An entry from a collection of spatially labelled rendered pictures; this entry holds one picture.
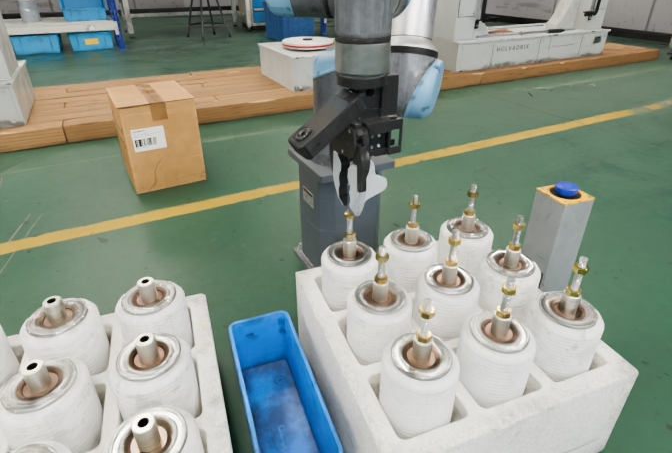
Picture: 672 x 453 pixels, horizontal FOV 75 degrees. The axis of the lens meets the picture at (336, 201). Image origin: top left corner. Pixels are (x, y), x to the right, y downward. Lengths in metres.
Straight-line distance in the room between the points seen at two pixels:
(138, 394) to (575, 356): 0.56
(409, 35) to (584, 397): 0.66
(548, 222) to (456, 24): 2.32
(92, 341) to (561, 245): 0.79
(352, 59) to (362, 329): 0.37
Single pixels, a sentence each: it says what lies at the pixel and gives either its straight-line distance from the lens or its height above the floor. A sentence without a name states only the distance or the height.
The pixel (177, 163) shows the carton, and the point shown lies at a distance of 1.61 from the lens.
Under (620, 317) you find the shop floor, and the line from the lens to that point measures 1.17.
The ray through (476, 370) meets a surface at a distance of 0.64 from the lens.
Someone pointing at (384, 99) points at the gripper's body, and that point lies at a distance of 0.64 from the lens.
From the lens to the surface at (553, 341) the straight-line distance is 0.69.
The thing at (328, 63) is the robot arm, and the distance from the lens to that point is 0.90.
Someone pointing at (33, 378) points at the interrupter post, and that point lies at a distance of 0.62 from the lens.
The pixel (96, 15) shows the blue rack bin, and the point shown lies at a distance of 4.91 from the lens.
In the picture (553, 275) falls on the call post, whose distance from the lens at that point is 0.95.
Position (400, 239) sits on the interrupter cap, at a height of 0.25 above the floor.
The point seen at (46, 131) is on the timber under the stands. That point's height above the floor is 0.07.
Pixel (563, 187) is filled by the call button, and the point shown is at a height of 0.33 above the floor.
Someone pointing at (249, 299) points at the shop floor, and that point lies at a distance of 1.06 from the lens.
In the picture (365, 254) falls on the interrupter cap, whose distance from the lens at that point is 0.74.
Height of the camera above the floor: 0.68
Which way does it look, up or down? 28 degrees down
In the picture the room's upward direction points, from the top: straight up
